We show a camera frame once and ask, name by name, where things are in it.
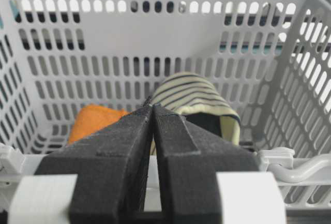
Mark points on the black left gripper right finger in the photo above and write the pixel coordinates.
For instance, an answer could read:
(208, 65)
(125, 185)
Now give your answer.
(188, 158)

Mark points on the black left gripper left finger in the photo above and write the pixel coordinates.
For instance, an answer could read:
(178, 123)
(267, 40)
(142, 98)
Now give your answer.
(112, 168)

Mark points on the striped cream slipper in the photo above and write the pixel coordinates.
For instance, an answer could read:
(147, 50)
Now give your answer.
(197, 99)

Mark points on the white plastic shopping basket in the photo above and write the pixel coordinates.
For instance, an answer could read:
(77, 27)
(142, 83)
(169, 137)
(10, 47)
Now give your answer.
(269, 59)

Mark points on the orange cloth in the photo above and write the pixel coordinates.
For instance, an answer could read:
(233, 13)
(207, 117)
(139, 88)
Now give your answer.
(91, 119)

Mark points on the grey basket handle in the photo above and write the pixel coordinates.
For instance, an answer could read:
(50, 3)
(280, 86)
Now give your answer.
(301, 173)

